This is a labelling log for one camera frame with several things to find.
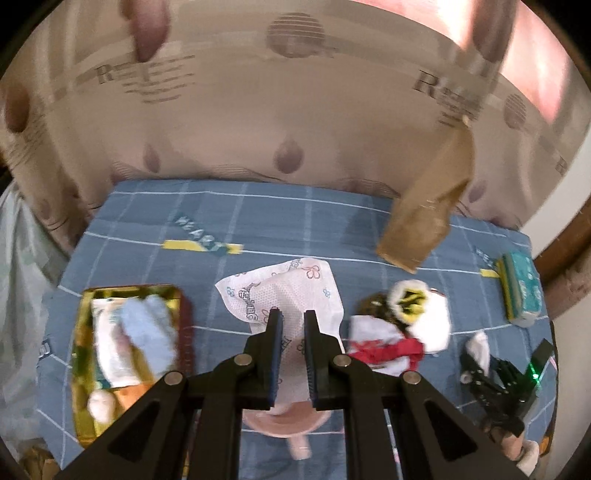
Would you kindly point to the pink mug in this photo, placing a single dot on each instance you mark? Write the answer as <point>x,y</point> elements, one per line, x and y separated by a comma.
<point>291,420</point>

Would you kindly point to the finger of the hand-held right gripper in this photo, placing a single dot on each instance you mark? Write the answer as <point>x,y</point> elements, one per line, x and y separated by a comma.
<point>471,374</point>
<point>496,374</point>

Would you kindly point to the pale plastic bag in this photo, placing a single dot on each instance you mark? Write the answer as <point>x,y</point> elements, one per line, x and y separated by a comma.
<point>23,300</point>

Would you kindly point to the red tin box gold inside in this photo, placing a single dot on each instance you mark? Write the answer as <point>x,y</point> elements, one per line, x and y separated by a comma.
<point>83,327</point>

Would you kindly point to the beige printed curtain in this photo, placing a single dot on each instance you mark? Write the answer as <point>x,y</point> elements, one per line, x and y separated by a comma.
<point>277,92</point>

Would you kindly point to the crumpled brown paper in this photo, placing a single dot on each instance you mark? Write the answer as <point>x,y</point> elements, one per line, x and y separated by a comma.
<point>39,464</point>

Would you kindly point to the blue checked tablecloth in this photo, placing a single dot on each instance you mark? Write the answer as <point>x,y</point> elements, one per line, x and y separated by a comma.
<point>277,221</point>

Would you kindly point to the red and white cloth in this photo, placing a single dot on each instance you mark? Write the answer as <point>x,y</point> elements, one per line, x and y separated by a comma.
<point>397,348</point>

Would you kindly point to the light blue towel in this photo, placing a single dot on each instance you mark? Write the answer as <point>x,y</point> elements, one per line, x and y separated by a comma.
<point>147,332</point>

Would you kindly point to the orange rubber duck toy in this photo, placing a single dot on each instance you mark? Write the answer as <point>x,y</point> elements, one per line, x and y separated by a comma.
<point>129,394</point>

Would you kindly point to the small white sock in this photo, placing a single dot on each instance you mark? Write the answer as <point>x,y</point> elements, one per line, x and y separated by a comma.
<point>480,348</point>

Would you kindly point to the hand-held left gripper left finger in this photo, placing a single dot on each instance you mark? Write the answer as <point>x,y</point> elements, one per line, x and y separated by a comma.
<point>277,360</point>

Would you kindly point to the white and green packet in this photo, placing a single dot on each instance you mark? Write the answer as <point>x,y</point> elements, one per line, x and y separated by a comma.
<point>111,350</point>

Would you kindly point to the brown paper bag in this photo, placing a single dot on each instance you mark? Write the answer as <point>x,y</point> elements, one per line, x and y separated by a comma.
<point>425,217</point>

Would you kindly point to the white soft ball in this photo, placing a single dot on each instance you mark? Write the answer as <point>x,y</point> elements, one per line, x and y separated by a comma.
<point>101,405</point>

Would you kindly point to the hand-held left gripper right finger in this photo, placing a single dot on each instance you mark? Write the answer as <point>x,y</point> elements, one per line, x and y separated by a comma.
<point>310,364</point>

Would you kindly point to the green tissue pack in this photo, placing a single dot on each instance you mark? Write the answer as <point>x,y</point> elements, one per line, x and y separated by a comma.
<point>521,286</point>

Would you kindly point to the black and gold patterned sock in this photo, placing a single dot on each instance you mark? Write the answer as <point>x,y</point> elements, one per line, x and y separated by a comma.
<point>408,302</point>

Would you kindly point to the person's right hand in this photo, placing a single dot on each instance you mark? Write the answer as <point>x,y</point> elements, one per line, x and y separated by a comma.
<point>511,445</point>

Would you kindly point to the white floral pad packet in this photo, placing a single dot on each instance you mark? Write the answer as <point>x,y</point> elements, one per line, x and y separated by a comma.
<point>295,290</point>

